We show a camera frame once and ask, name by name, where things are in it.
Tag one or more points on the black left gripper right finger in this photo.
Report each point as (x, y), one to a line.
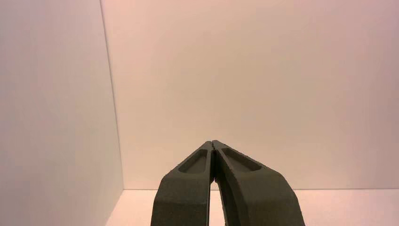
(258, 199)

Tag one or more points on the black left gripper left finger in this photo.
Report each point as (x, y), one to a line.
(184, 196)

